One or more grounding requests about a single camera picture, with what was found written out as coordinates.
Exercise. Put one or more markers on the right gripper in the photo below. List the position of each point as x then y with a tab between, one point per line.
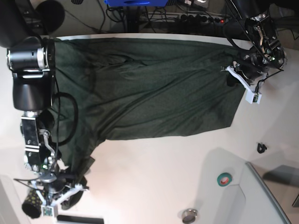
54	183

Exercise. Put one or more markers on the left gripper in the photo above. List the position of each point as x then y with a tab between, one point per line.
248	71

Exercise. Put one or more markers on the dark green t-shirt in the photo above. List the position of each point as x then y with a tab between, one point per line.
129	89

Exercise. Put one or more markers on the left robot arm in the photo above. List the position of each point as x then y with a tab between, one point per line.
255	22

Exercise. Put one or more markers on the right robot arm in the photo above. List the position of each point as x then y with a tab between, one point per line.
24	33

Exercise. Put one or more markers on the white slotted tray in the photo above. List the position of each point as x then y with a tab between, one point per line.
77	217

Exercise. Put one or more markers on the black gold dotted cup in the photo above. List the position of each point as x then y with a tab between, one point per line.
32	205

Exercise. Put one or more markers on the small black clip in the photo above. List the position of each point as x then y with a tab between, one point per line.
261	148

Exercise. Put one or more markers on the white power strip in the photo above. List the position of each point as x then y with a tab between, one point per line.
217	20

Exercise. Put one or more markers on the green tape roll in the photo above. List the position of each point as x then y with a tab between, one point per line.
224	179

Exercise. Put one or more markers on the round metal tin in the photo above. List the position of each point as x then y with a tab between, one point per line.
189	216

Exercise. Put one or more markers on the blue box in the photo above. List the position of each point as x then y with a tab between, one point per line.
137	3

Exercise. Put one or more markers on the black round stand base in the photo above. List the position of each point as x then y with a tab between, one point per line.
52	14

